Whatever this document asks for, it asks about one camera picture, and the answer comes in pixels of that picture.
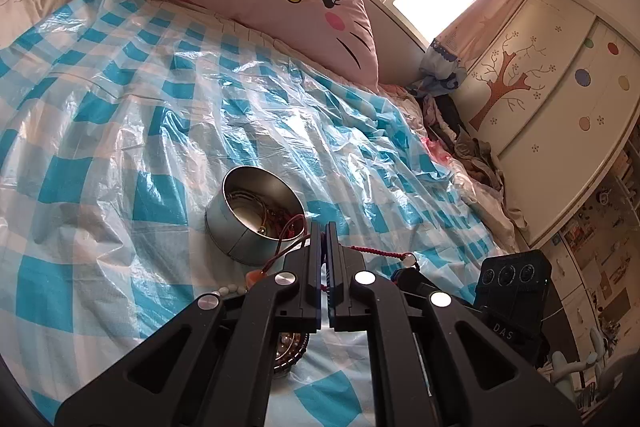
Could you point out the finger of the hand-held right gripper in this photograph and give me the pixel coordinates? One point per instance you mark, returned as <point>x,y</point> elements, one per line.
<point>411,279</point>

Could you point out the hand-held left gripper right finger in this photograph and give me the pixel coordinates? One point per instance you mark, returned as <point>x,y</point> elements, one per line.
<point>336,277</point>

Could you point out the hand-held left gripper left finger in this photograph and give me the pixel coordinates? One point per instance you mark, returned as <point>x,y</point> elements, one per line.
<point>314,267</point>

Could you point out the round metal tin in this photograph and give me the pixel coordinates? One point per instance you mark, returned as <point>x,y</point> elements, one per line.
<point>240,239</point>

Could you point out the jewelry pile in tin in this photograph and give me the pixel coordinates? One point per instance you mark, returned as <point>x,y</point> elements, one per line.
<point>270,217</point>

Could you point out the orange pendant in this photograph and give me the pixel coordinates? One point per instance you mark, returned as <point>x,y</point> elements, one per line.
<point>253,277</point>

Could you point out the pale teal chair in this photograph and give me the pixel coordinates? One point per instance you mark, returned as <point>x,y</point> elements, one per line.
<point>575,372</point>

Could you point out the cluttered shelf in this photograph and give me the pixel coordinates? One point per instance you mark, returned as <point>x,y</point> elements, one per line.
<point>605,247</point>

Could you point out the pile of clothes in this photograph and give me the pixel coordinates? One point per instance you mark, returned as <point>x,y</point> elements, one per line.
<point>465,142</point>

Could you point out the cream wardrobe with tree decal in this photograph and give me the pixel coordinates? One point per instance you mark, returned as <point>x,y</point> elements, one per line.
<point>560,107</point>

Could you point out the blue checked plastic sheet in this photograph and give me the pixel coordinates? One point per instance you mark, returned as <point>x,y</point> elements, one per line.
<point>150,117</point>

